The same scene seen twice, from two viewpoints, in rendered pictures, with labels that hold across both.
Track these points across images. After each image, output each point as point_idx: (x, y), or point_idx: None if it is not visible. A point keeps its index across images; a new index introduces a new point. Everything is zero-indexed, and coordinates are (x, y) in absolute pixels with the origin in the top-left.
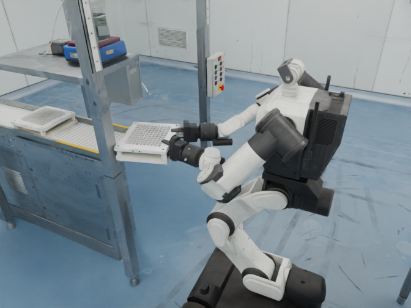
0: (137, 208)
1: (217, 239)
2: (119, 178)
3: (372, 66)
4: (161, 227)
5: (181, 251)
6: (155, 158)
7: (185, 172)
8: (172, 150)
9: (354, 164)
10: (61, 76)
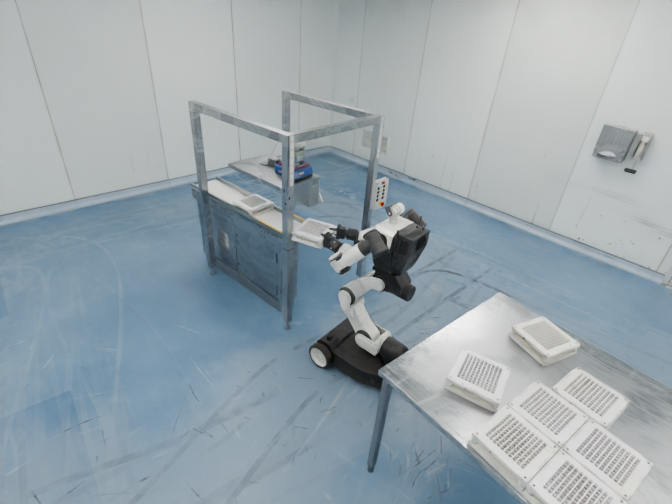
0: (303, 281)
1: (342, 304)
2: (291, 251)
3: (552, 206)
4: (315, 298)
5: (325, 317)
6: (314, 243)
7: None
8: (325, 240)
9: (493, 289)
10: (270, 184)
